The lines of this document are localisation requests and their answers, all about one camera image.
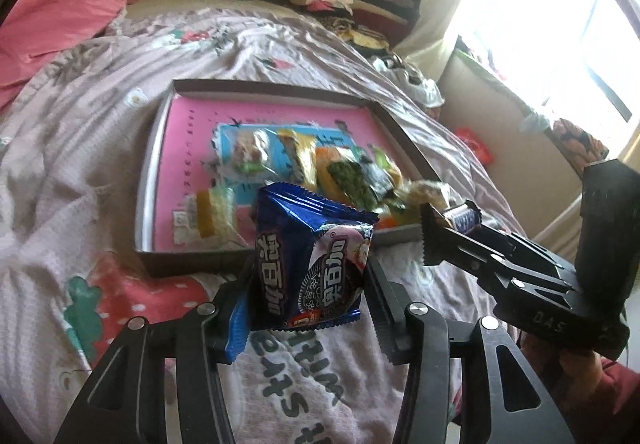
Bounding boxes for patterned brown cloth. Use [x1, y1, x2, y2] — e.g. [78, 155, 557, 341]
[552, 119, 611, 162]

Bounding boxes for small clear yellow cake packet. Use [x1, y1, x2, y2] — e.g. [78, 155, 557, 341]
[192, 186, 238, 239]

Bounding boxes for red plastic bag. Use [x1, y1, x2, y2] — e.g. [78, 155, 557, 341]
[454, 126, 493, 165]

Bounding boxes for grey crumpled cloth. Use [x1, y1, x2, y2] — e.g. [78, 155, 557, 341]
[517, 114, 553, 135]

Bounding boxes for clear pink candy packet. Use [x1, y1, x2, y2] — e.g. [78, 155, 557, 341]
[220, 126, 281, 177]

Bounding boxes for shallow brown cardboard box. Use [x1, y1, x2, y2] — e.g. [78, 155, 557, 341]
[134, 78, 443, 277]

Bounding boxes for person's right hand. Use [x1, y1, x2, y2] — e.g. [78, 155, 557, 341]
[557, 349, 608, 420]

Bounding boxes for brown chocolate bar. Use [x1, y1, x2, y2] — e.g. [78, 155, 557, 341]
[442, 203, 485, 231]

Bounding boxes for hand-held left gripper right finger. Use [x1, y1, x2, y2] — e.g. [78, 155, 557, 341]
[364, 256, 576, 444]

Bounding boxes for pink blanket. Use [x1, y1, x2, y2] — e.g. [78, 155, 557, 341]
[0, 0, 133, 109]

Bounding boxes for white plastic bag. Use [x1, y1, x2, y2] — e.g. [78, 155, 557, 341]
[400, 68, 446, 108]

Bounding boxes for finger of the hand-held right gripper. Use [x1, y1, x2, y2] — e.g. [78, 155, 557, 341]
[465, 200, 556, 253]
[421, 201, 576, 307]

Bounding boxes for pink and blue book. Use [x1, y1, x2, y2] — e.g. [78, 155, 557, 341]
[152, 96, 416, 249]

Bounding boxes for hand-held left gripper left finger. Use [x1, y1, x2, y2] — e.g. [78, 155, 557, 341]
[52, 264, 256, 444]

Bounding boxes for orange cracker packet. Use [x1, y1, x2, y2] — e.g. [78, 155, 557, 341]
[314, 146, 361, 205]

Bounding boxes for dark clothes on windowsill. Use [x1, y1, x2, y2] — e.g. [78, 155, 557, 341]
[455, 36, 506, 74]

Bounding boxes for blue cookie packet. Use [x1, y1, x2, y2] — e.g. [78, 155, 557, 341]
[248, 181, 381, 331]

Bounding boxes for long yellow snack packet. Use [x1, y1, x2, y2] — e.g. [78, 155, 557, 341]
[277, 129, 321, 189]

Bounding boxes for dark seaweed snack packet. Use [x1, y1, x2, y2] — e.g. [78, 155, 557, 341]
[327, 159, 396, 209]

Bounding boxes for small yellow-green snack packet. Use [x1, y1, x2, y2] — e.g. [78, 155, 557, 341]
[375, 203, 418, 227]

